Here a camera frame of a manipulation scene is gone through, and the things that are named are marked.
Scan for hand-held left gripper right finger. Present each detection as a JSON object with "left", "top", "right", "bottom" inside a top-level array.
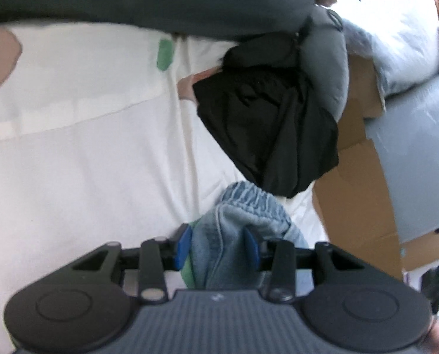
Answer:
[{"left": 243, "top": 227, "right": 368, "bottom": 303}]

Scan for flat brown cardboard sheet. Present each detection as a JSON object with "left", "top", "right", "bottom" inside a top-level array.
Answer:
[{"left": 312, "top": 55, "right": 439, "bottom": 281}]

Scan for cream bear print bed sheet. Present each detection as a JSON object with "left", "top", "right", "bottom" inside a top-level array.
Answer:
[{"left": 0, "top": 22, "right": 331, "bottom": 354}]

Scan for black garment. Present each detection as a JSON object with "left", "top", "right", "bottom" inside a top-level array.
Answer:
[{"left": 192, "top": 31, "right": 340, "bottom": 199}]

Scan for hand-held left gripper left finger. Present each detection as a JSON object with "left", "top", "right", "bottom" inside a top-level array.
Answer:
[{"left": 72, "top": 224, "right": 194, "bottom": 301}]

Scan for white pillow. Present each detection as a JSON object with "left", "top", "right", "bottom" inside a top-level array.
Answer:
[{"left": 334, "top": 0, "right": 439, "bottom": 98}]

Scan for light blue denim jeans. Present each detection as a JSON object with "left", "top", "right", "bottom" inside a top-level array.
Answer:
[{"left": 184, "top": 181, "right": 310, "bottom": 290}]

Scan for grey puffy jacket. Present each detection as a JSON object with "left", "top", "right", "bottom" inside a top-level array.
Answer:
[{"left": 299, "top": 5, "right": 349, "bottom": 122}]

